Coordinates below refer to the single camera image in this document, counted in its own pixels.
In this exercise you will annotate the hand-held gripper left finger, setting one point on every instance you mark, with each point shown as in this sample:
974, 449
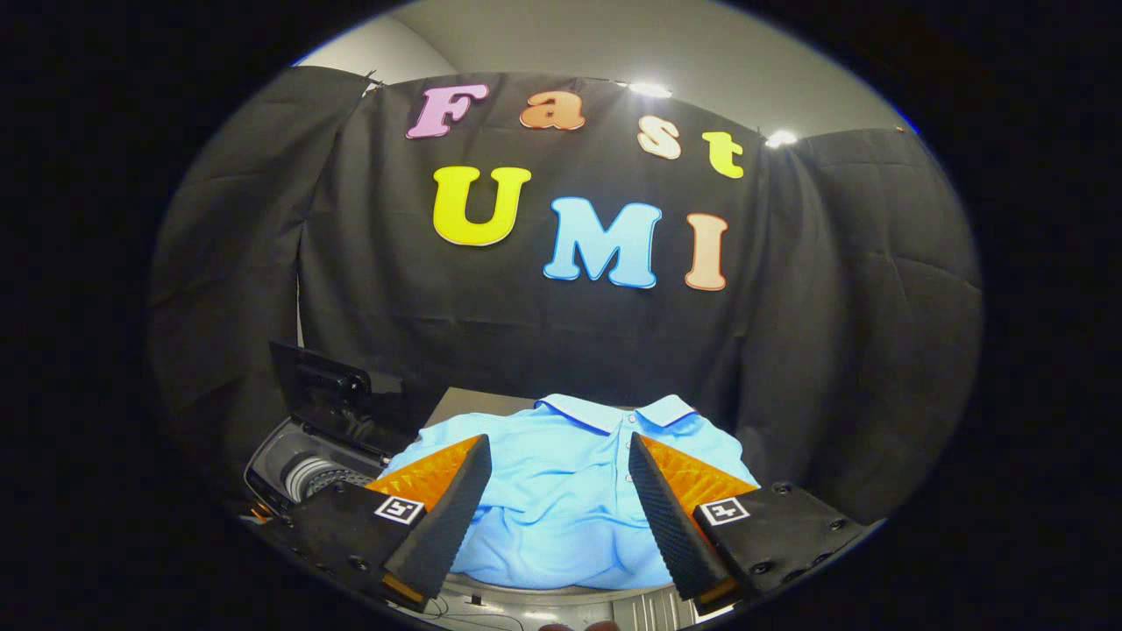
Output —
456, 517

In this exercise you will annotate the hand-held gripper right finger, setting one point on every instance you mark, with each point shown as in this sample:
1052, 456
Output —
671, 517

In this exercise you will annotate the light blue polo shirt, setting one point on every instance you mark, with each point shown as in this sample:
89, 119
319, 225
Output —
561, 499

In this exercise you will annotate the dark washing machine lid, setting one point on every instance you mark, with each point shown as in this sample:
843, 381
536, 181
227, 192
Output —
324, 386

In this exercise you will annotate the grey cabinet with dark top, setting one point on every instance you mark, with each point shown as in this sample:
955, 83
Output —
473, 407

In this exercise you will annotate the black backdrop cloth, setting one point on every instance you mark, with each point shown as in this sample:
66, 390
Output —
526, 333

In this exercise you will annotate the ceiling light panel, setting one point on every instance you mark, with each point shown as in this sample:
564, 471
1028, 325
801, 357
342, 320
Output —
781, 138
649, 89

